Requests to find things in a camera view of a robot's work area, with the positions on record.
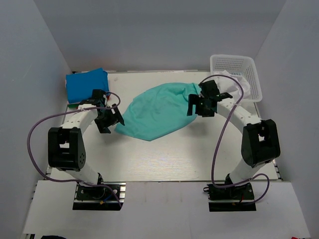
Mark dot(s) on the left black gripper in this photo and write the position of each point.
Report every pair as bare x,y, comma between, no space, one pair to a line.
103,126

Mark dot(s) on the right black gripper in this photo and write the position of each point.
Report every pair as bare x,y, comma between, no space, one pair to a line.
193,100

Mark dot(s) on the white t shirt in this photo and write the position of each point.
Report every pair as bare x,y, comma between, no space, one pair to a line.
225,84

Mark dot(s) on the teal t shirt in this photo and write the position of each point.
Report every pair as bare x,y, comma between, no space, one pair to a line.
158,111

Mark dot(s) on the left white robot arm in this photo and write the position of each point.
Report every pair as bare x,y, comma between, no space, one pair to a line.
66,150

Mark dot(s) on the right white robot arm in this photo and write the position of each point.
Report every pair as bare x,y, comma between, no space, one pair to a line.
260,141

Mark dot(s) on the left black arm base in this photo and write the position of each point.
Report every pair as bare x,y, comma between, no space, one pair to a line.
94,199

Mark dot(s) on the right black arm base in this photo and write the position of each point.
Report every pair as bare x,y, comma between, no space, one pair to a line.
234,199

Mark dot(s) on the folded green t shirt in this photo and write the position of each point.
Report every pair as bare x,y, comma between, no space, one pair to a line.
73,106

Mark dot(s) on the white plastic basket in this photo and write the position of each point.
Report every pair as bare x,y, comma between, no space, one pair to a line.
242,66

